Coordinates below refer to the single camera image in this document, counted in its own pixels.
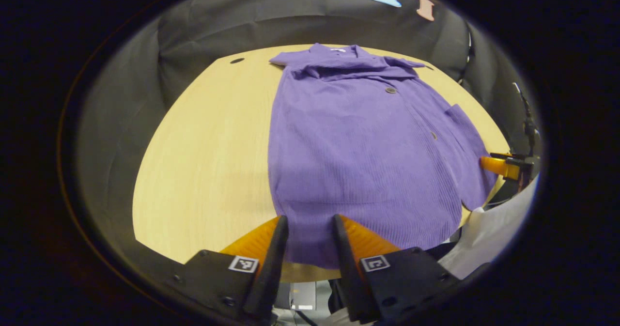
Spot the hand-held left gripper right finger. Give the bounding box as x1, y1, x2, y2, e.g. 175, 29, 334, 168
332, 214, 461, 324

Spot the person's white clothing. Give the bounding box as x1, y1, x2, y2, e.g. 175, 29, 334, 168
438, 176, 539, 280

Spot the purple button shirt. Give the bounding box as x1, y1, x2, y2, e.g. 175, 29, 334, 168
268, 43, 498, 270

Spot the black backdrop cloth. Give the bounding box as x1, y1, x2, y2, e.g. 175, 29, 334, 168
75, 0, 538, 268

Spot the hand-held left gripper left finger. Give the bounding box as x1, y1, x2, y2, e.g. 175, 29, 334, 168
167, 215, 290, 326

